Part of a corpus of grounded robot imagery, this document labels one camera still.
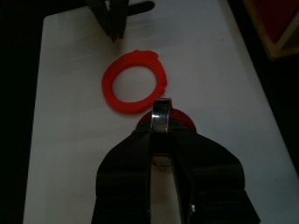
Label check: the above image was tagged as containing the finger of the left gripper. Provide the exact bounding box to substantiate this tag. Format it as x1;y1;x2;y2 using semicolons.
107;0;131;41
85;0;118;42

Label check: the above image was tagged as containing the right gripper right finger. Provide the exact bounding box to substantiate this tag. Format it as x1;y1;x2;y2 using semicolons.
167;118;262;224

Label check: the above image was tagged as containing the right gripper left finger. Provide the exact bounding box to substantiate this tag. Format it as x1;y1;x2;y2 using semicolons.
90;122;155;224

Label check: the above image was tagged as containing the round red dough disc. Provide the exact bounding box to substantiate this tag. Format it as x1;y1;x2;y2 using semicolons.
135;108;199;135

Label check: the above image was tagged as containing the white cutting board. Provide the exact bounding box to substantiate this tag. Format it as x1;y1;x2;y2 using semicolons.
22;0;299;224

